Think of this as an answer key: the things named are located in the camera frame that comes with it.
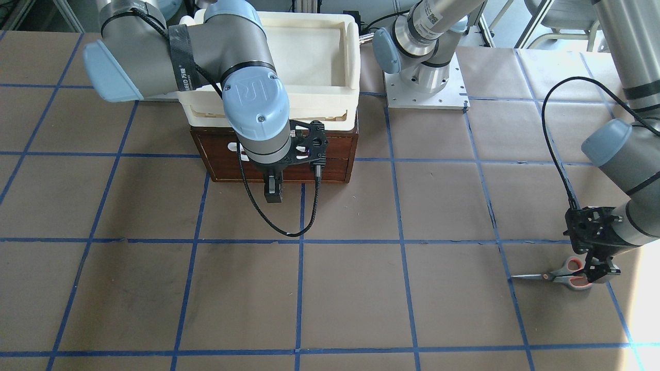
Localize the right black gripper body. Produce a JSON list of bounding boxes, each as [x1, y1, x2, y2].
[[253, 155, 289, 182]]

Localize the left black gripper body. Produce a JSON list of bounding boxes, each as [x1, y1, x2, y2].
[[584, 243, 622, 262]]

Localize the orange grey scissors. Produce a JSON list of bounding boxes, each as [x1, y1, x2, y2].
[[511, 257, 592, 291]]

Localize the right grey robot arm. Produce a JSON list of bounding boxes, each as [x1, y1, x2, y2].
[[83, 1, 293, 203]]

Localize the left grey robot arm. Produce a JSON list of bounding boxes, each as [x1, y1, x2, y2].
[[372, 1, 659, 290]]

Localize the brown wooden drawer cabinet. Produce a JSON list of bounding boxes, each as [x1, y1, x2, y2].
[[189, 126, 359, 183]]

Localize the white plastic tray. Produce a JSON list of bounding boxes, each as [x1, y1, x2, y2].
[[178, 10, 361, 136]]

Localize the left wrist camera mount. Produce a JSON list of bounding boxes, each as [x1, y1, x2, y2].
[[564, 207, 625, 256]]

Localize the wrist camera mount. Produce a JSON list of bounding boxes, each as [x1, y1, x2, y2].
[[564, 207, 625, 256], [283, 120, 328, 181]]

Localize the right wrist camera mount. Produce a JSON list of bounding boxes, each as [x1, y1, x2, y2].
[[283, 120, 328, 181]]

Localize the black braided cable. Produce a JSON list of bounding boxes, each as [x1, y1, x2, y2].
[[540, 76, 645, 212], [235, 149, 323, 238]]

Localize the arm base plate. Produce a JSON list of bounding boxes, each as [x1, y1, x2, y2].
[[384, 54, 471, 110]]

